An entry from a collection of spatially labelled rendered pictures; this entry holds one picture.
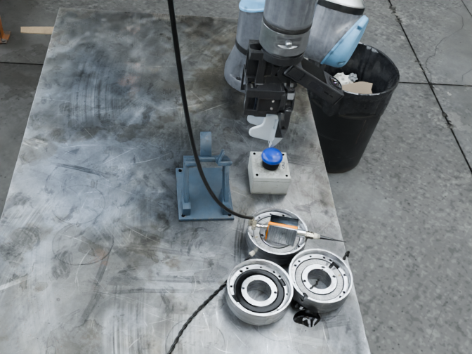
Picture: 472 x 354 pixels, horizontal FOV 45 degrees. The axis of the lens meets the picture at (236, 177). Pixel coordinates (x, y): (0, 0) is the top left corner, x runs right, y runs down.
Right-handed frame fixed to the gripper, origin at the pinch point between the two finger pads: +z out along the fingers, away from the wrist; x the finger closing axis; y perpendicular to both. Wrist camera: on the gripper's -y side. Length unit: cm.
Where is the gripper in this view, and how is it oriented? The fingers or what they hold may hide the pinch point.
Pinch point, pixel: (274, 140)
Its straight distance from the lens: 104.6
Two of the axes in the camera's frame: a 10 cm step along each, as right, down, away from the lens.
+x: 0.7, 7.3, -6.8
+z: -1.1, 6.9, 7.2
